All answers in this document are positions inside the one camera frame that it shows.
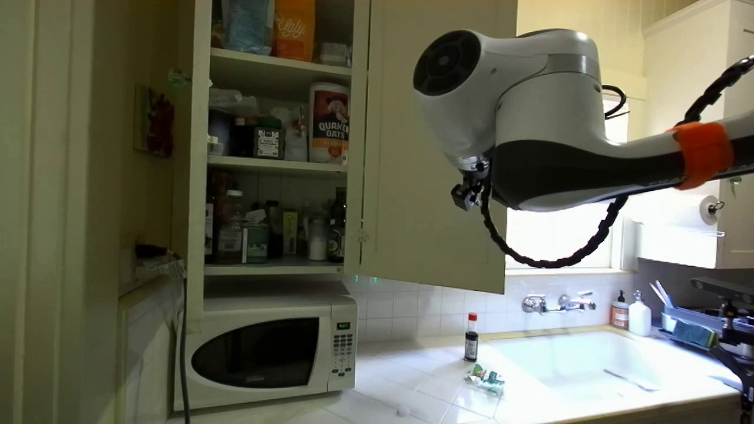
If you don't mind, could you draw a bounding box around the cream cabinet door with knob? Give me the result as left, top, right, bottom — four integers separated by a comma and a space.
355, 0, 520, 297

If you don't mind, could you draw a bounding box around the cream upper cabinet body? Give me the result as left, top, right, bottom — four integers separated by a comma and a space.
169, 0, 520, 313

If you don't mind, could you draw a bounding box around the tall dark glass bottle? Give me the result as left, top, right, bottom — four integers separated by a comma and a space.
322, 183, 349, 265

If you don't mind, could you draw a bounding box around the small white bottle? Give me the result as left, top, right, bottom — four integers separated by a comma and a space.
307, 213, 330, 265

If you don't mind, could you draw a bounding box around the oats canister with red label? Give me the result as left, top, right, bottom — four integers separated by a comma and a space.
307, 81, 353, 166

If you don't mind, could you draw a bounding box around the white food bag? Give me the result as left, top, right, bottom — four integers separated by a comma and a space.
281, 100, 310, 166

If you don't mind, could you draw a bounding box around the small green box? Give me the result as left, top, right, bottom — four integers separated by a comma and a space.
242, 202, 271, 265

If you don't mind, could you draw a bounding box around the dark jar white label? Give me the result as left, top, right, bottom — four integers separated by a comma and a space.
249, 116, 284, 162

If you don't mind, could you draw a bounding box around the brown glass jar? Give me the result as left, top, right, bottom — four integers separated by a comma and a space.
211, 187, 248, 266

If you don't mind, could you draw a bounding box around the soy sauce bottle red cap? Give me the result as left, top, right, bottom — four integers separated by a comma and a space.
461, 312, 483, 366

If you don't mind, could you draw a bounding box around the small white food packet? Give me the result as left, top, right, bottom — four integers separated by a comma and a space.
317, 41, 353, 69

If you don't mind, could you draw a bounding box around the white microwave oven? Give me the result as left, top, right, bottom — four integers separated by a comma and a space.
171, 299, 361, 414

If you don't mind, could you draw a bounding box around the crumpled clear green plastic wrapper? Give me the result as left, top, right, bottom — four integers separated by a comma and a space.
461, 362, 507, 393

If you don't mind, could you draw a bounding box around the bright kitchen window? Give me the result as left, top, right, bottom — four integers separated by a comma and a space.
505, 81, 640, 276

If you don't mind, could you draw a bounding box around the orange cereal box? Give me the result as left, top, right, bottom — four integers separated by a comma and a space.
271, 0, 320, 63

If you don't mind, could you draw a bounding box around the blue food bag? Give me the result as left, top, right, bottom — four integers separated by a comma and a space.
221, 0, 275, 56

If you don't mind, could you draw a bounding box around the brown soap dispenser bottle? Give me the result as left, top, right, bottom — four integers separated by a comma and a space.
607, 287, 632, 332

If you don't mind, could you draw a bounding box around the white kitchen sink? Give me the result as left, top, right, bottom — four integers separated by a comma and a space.
492, 328, 745, 398

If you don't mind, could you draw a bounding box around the white dish soap bottle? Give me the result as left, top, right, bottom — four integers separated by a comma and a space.
627, 291, 655, 340

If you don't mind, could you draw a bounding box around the blue dish rack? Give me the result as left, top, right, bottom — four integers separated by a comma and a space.
658, 305, 722, 353

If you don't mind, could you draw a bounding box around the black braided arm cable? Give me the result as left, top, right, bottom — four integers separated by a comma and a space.
450, 55, 754, 272

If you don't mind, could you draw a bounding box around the chrome wall faucet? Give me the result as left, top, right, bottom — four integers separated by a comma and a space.
520, 291, 601, 319

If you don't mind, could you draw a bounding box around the cream tall wall cabinet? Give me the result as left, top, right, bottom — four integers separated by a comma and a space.
638, 0, 754, 272

